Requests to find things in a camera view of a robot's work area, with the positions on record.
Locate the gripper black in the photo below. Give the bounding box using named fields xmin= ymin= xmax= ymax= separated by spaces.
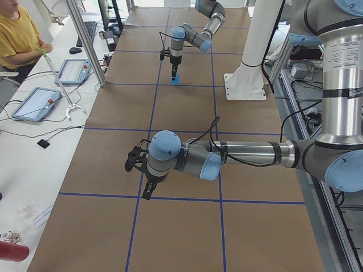
xmin=142 ymin=171 xmax=164 ymax=200
xmin=170 ymin=55 xmax=182 ymax=78

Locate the blue block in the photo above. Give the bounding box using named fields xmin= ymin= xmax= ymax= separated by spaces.
xmin=170 ymin=74 xmax=180 ymax=85

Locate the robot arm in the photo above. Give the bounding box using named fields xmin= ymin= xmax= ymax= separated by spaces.
xmin=142 ymin=1 xmax=362 ymax=199
xmin=166 ymin=0 xmax=226 ymax=83

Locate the black keyboard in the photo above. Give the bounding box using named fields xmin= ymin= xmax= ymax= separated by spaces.
xmin=76 ymin=21 xmax=97 ymax=47

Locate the far teach pendant tablet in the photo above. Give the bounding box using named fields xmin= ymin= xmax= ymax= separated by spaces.
xmin=58 ymin=59 xmax=92 ymax=86

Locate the teach pendant tablet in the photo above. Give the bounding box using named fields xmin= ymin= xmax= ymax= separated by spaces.
xmin=58 ymin=59 xmax=92 ymax=86
xmin=11 ymin=87 xmax=61 ymax=122

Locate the black computer mouse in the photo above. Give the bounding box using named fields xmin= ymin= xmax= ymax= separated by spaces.
xmin=69 ymin=47 xmax=82 ymax=54

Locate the reacher grabber stick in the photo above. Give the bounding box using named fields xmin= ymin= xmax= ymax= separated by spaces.
xmin=40 ymin=49 xmax=86 ymax=121

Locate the small black square pad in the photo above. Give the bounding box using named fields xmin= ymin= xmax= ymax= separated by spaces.
xmin=37 ymin=139 xmax=50 ymax=149

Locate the near teach pendant tablet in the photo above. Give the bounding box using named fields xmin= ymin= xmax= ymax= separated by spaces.
xmin=11 ymin=87 xmax=61 ymax=122

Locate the person in yellow shirt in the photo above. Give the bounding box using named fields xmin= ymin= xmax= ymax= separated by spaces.
xmin=1 ymin=0 xmax=53 ymax=83

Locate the red cylinder bottle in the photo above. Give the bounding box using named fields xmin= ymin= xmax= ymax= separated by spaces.
xmin=0 ymin=241 xmax=29 ymax=262

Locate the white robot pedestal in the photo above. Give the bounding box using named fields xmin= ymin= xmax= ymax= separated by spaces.
xmin=224 ymin=0 xmax=285 ymax=101

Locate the aluminium frame post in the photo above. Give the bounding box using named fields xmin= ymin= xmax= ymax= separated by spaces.
xmin=66 ymin=0 xmax=105 ymax=87

